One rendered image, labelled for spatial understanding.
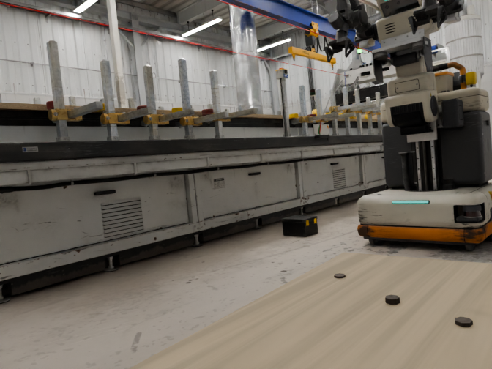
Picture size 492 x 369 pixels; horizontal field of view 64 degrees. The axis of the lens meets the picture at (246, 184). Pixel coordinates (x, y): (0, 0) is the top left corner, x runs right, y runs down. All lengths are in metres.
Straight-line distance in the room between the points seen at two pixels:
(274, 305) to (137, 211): 2.24
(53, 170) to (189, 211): 1.01
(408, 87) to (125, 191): 1.65
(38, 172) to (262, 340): 1.81
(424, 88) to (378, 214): 0.69
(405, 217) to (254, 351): 2.06
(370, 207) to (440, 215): 0.36
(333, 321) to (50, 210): 2.07
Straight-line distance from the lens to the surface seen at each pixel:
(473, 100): 2.43
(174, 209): 2.60
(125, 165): 2.15
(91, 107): 1.81
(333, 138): 3.66
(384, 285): 0.25
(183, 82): 2.43
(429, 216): 2.17
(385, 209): 2.25
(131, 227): 2.42
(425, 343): 0.19
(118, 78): 3.34
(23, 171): 1.94
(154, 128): 2.24
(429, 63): 2.20
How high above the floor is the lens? 0.52
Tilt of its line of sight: 3 degrees down
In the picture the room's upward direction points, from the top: 5 degrees counter-clockwise
